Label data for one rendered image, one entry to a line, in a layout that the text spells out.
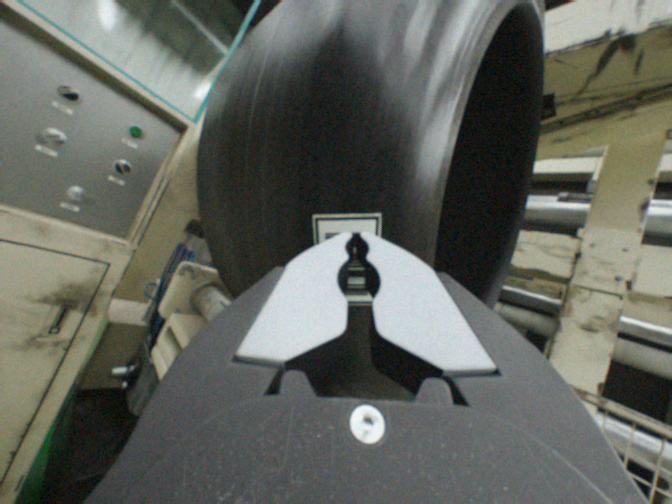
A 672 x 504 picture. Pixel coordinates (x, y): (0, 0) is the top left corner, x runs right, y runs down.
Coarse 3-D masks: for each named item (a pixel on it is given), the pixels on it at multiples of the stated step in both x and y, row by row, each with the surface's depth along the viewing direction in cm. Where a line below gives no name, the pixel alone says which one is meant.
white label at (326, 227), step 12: (324, 216) 14; (336, 216) 14; (348, 216) 13; (360, 216) 13; (372, 216) 13; (324, 228) 14; (336, 228) 14; (348, 228) 14; (360, 228) 14; (372, 228) 14; (324, 240) 14; (360, 264) 14; (348, 276) 15; (360, 276) 15; (348, 288) 15; (360, 288) 15; (348, 300) 15; (360, 300) 15
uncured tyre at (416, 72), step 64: (320, 0) 14; (384, 0) 13; (448, 0) 13; (512, 0) 18; (256, 64) 18; (320, 64) 13; (384, 64) 13; (448, 64) 14; (512, 64) 37; (256, 128) 16; (320, 128) 13; (384, 128) 13; (448, 128) 15; (512, 128) 44; (256, 192) 16; (320, 192) 14; (384, 192) 13; (448, 192) 60; (512, 192) 45; (256, 256) 18; (448, 256) 59; (512, 256) 45; (384, 384) 21
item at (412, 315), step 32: (384, 256) 10; (384, 288) 8; (416, 288) 8; (384, 320) 7; (416, 320) 7; (448, 320) 7; (384, 352) 6; (416, 352) 6; (448, 352) 6; (480, 352) 6; (416, 384) 6
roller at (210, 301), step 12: (204, 288) 42; (216, 288) 42; (204, 300) 38; (216, 300) 37; (228, 300) 38; (204, 312) 37; (216, 312) 35; (312, 384) 22; (324, 384) 22; (324, 396) 21; (336, 396) 21
